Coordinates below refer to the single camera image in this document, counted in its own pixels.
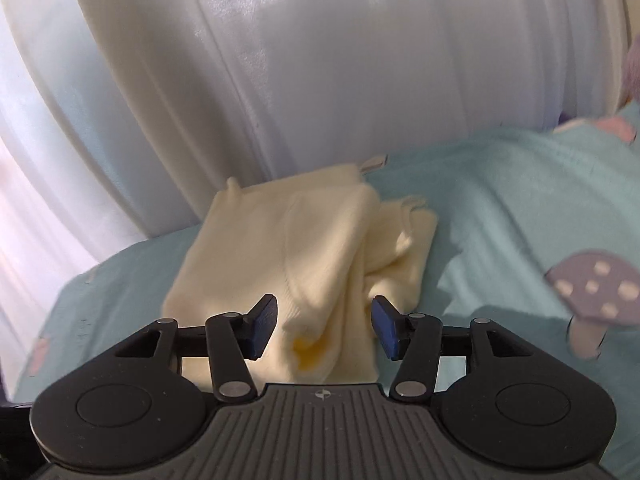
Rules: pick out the purple teddy bear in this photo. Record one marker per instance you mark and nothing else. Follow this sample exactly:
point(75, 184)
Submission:
point(634, 67)

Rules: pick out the white curtain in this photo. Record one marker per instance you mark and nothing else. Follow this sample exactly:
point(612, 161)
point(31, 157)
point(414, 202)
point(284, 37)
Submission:
point(310, 60)

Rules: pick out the cream knit sweater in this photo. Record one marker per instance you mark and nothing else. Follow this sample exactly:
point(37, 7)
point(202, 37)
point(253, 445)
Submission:
point(325, 250)

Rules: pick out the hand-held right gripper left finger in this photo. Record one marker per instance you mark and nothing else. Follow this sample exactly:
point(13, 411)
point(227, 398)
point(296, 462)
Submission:
point(261, 327)

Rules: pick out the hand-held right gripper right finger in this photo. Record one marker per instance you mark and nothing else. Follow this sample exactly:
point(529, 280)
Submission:
point(389, 327)

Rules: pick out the light blue printed bed sheet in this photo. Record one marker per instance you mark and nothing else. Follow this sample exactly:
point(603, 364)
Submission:
point(490, 220)

